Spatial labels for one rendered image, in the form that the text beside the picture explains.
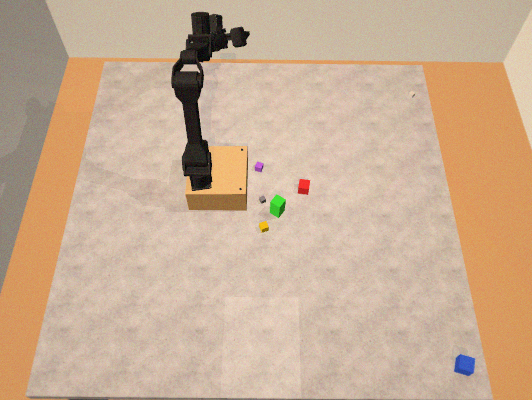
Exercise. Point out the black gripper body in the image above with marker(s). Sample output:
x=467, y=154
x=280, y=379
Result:
x=237, y=36

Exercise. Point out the red block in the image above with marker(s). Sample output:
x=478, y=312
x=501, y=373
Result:
x=303, y=186

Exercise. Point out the blue block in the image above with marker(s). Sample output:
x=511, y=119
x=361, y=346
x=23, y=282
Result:
x=464, y=365

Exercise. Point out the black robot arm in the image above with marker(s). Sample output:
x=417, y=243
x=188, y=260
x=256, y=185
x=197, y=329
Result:
x=196, y=160

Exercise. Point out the green block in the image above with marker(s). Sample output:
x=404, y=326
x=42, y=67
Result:
x=275, y=213
x=278, y=203

